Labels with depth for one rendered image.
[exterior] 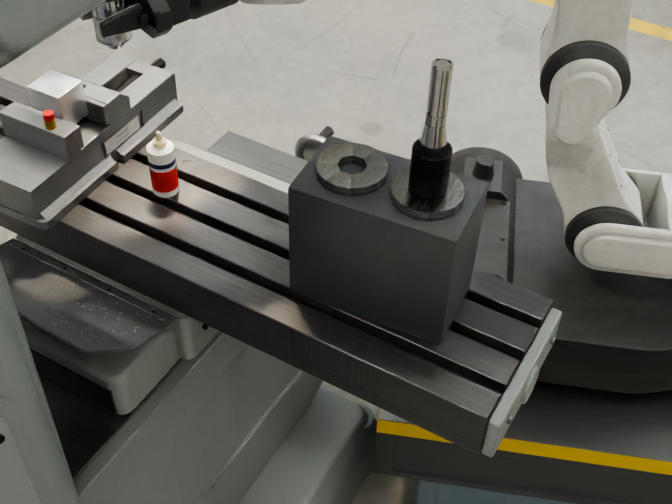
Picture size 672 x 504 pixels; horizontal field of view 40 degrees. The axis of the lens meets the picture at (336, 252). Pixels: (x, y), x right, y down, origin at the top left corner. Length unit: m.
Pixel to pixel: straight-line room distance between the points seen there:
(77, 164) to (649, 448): 1.15
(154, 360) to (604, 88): 0.81
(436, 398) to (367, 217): 0.24
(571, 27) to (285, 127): 1.72
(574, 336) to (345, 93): 1.74
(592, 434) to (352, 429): 0.51
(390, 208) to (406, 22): 2.63
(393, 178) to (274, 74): 2.27
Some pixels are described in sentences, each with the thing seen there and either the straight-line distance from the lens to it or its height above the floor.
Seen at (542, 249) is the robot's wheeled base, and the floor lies 0.57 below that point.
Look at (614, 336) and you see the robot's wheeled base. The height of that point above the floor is 0.57.
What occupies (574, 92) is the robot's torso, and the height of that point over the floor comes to 1.02.
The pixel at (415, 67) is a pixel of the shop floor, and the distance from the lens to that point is 3.43.
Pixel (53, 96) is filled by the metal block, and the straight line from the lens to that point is 1.40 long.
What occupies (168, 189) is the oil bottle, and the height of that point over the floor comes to 0.95.
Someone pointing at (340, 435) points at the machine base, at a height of 0.20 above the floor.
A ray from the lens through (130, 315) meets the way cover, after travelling 1.34.
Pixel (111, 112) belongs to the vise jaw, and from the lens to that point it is 1.44.
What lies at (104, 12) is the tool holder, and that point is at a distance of 1.23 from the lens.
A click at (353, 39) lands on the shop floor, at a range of 3.57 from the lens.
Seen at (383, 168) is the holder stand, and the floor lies 1.14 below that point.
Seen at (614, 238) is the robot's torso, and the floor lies 0.72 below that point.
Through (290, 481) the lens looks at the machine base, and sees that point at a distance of 1.94.
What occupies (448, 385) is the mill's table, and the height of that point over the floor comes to 0.94.
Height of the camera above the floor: 1.85
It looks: 44 degrees down
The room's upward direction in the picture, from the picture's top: 2 degrees clockwise
